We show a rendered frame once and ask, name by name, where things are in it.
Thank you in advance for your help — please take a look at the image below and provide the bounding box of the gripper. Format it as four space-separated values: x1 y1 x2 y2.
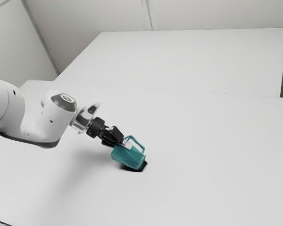
86 117 133 150

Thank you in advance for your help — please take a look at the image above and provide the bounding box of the teal faceted mug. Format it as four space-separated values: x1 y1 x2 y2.
110 135 147 170

